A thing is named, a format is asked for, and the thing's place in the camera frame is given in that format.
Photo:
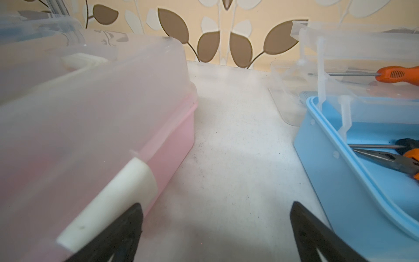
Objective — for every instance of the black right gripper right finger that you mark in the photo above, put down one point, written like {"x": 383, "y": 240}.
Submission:
{"x": 313, "y": 239}

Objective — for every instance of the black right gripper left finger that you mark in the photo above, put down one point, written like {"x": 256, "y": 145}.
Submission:
{"x": 116, "y": 243}

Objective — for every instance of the pink toolbox with clear lid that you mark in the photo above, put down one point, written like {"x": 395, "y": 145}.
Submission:
{"x": 92, "y": 122}

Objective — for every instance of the black orange screwdriver in box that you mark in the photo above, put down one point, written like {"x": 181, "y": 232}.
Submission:
{"x": 402, "y": 146}

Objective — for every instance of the orange black small screwdriver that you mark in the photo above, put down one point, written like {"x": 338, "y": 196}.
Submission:
{"x": 388, "y": 75}

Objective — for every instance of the orange handled pliers in box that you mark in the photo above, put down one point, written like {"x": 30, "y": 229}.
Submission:
{"x": 407, "y": 163}

